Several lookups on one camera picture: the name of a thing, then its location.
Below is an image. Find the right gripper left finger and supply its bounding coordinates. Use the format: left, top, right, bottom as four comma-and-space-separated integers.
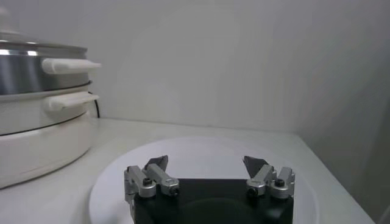
124, 155, 180, 203

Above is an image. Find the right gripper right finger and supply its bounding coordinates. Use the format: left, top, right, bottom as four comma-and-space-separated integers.
243, 155, 296, 200

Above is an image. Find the round glass pot lid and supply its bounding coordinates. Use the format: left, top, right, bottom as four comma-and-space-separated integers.
0, 5, 88, 52

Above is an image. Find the white electric cooker pot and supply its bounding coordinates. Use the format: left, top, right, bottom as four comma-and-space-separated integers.
0, 86, 101, 189

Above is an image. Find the white round plate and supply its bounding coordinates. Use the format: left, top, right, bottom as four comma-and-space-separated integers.
88, 135, 319, 224

